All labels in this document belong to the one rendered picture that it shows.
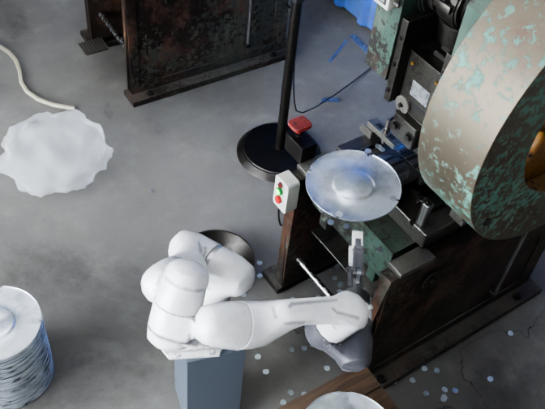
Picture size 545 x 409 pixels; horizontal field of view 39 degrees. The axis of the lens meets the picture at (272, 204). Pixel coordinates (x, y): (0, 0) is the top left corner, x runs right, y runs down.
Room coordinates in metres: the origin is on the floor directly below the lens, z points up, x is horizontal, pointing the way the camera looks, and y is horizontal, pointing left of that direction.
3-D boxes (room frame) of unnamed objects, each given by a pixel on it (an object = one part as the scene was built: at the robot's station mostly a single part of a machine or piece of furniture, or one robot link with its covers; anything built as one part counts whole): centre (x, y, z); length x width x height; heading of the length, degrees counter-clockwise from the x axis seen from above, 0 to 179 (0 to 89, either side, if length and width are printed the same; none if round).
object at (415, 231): (1.79, -0.44, 0.68); 0.45 x 0.30 x 0.06; 39
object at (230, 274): (1.25, 0.11, 0.71); 0.18 x 0.11 x 0.25; 63
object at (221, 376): (1.27, 0.14, 0.23); 0.18 x 0.18 x 0.45; 23
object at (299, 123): (1.90, -0.06, 0.72); 0.07 x 0.06 x 0.08; 129
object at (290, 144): (1.89, -0.07, 0.62); 0.10 x 0.06 x 0.20; 39
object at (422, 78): (1.77, -0.41, 1.04); 0.17 x 0.15 x 0.30; 129
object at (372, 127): (1.92, -0.34, 0.76); 0.17 x 0.06 x 0.10; 39
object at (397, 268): (1.67, -0.72, 0.45); 0.92 x 0.12 x 0.90; 129
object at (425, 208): (1.58, -0.46, 0.75); 0.03 x 0.03 x 0.10; 39
